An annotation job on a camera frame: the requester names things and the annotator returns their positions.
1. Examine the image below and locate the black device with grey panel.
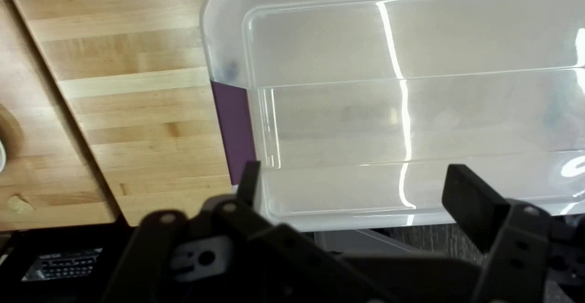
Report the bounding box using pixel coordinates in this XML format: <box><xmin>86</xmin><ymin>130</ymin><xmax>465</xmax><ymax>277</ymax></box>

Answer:
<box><xmin>0</xmin><ymin>221</ymin><xmax>140</xmax><ymax>303</ymax></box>

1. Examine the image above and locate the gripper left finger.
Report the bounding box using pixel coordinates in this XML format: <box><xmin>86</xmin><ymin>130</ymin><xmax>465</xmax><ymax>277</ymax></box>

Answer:
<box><xmin>101</xmin><ymin>160</ymin><xmax>394</xmax><ymax>303</ymax></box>

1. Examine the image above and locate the clear plastic storage box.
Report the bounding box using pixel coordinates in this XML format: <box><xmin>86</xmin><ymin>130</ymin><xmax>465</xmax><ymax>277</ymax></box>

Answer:
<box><xmin>200</xmin><ymin>0</ymin><xmax>585</xmax><ymax>233</ymax></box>

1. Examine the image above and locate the purple box latch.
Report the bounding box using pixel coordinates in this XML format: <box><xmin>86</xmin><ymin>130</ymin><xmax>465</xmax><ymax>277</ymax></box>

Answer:
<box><xmin>210</xmin><ymin>80</ymin><xmax>256</xmax><ymax>186</ymax></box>

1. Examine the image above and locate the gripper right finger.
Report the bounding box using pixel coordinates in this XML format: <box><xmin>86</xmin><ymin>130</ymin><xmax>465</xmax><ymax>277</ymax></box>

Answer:
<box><xmin>441</xmin><ymin>163</ymin><xmax>585</xmax><ymax>303</ymax></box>

